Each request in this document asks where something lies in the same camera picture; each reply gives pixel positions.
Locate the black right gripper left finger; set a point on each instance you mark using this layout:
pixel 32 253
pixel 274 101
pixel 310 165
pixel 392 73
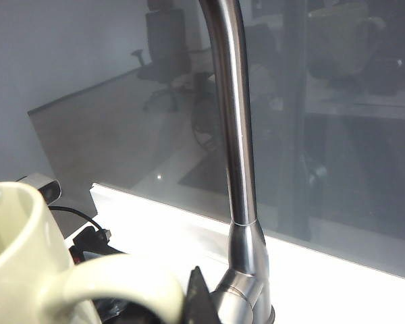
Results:
pixel 128 312

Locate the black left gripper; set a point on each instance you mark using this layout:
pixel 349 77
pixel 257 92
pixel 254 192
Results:
pixel 87 241

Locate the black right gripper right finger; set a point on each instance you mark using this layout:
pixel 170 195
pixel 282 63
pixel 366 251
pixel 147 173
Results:
pixel 199 300

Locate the pale green ceramic mug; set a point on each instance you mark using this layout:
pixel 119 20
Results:
pixel 13 253

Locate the steel gooseneck faucet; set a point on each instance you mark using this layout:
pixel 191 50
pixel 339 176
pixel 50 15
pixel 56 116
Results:
pixel 236 135

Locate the dark glass backsplash panel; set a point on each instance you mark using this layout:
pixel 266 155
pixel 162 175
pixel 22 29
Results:
pixel 104 135

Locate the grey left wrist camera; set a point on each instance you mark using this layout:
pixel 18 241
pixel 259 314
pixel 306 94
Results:
pixel 49 189

